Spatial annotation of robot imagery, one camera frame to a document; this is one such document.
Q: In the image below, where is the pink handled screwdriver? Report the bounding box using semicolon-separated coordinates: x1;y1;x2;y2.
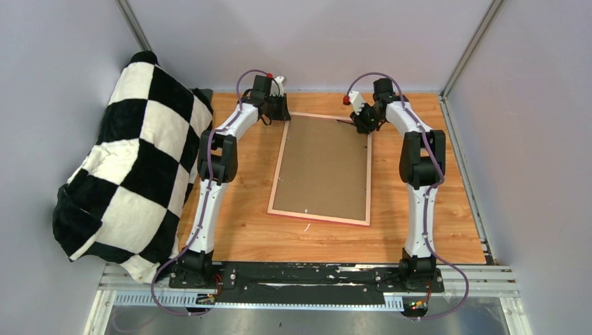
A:
336;119;355;126

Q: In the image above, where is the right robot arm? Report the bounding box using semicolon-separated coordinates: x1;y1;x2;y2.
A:
343;76;446;292

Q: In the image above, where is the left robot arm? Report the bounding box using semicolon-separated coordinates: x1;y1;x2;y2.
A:
169;73;291;288

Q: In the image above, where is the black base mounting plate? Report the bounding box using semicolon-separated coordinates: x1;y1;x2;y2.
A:
183;262;444;306

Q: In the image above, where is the black white checkered pillow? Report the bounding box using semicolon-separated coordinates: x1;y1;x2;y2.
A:
52;51;213;283

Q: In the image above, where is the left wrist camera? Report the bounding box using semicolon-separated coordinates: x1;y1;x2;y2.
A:
269;76;286;97

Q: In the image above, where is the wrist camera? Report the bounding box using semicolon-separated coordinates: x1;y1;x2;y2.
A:
342;90;367;114
269;76;286;97

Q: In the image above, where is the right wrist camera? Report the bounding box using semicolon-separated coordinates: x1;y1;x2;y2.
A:
342;90;367;114

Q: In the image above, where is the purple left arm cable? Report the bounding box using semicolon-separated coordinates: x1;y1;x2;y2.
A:
150;69;272;318

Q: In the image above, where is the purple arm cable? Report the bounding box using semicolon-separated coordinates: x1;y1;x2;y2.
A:
150;69;272;318
346;72;471;322

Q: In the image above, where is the brown frame backing board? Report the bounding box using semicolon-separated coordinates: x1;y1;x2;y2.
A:
271;115;369;221

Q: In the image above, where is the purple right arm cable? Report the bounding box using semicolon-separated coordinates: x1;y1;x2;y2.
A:
346;72;471;322

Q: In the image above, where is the white slotted cable duct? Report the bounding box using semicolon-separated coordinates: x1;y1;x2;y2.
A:
110;290;406;311

